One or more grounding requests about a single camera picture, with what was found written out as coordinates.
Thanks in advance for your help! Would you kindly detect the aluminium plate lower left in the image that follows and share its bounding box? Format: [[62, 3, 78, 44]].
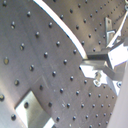
[[15, 91, 55, 128]]

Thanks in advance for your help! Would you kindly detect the white cable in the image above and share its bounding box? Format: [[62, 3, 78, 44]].
[[33, 0, 88, 59]]

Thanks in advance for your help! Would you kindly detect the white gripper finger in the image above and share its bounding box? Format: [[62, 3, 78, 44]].
[[105, 70, 128, 128]]

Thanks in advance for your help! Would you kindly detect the metal bracket upper right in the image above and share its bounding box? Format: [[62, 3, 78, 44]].
[[105, 17, 115, 43]]

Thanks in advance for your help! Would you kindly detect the aluminium cable clip fixture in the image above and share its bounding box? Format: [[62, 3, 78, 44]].
[[80, 46, 128, 87]]

